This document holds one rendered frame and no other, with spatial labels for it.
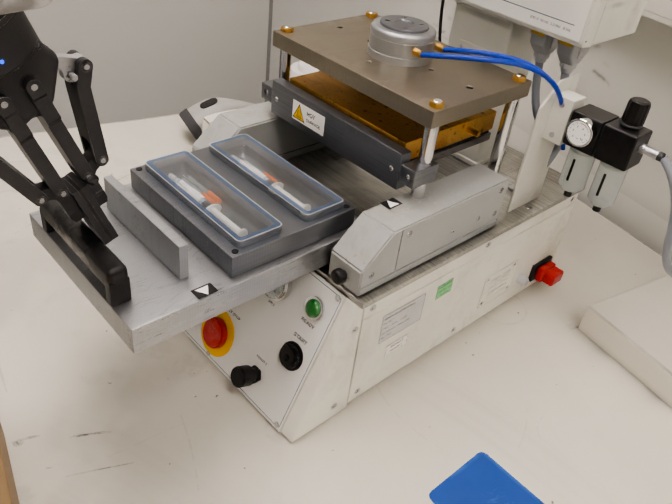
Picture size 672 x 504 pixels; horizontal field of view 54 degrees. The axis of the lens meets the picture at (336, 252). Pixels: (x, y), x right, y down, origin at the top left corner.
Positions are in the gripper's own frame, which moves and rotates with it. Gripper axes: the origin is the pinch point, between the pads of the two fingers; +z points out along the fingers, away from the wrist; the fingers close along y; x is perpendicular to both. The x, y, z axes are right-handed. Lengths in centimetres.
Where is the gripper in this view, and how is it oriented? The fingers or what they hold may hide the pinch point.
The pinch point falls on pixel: (89, 209)
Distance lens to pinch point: 65.4
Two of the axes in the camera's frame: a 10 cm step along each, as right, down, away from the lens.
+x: 6.7, 5.0, -5.5
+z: 1.6, 6.3, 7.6
